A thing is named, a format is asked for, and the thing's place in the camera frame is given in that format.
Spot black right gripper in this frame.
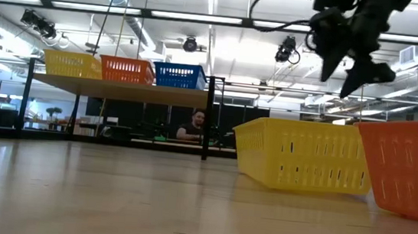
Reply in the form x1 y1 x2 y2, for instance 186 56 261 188
301 0 414 106

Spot blue plastic basket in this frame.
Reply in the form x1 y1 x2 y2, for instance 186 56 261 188
151 60 209 92

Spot yellow plastic basket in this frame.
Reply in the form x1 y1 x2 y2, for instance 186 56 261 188
41 48 105 81
227 113 378 200

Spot orange plastic basket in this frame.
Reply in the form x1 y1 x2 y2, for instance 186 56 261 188
97 54 158 86
344 110 418 226

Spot wooden shelf board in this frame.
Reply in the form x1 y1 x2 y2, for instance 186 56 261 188
31 72 212 110

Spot person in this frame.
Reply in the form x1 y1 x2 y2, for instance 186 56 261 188
175 107 208 143

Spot small green plant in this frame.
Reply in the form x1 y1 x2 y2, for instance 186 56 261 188
44 106 64 123

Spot thin yellow hanging cord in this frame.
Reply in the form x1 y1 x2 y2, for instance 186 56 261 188
95 0 133 140

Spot black overhead frame beam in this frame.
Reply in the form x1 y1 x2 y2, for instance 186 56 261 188
0 0 418 47

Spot thin black hanging cable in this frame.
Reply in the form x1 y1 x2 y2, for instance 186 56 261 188
90 0 122 58

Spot black table frame rails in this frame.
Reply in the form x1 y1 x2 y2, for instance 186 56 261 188
0 125 238 163

